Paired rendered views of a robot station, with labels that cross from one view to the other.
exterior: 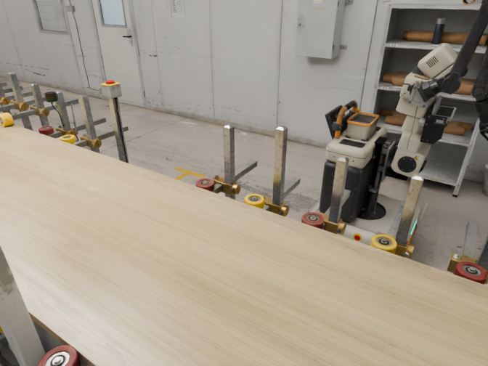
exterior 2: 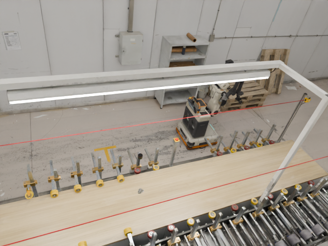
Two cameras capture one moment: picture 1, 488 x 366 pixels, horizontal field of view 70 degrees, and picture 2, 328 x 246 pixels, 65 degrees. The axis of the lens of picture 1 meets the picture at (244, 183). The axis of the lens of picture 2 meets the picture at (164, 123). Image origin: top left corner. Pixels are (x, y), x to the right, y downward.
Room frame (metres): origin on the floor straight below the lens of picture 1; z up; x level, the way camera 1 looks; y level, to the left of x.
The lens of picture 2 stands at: (0.78, 3.02, 3.51)
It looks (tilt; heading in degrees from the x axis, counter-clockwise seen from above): 39 degrees down; 298
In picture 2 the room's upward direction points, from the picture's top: 10 degrees clockwise
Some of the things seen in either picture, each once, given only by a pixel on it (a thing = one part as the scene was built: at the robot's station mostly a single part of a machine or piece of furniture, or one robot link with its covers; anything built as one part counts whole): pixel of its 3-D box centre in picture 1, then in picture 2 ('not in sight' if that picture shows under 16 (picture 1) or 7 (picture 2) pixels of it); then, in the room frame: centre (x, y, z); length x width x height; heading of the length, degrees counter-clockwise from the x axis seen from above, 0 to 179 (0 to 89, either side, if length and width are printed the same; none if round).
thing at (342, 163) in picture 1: (335, 213); (243, 142); (1.14, -0.35, 0.87); 0.04 x 0.04 x 0.48; 57
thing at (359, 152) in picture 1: (359, 166); (197, 116); (2.15, -0.78, 0.59); 0.55 x 0.34 x 0.83; 146
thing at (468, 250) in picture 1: (468, 255); (262, 137); (0.95, -0.78, 0.82); 0.43 x 0.03 x 0.04; 147
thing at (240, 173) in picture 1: (231, 179); (212, 147); (1.49, 0.06, 0.83); 0.43 x 0.03 x 0.04; 147
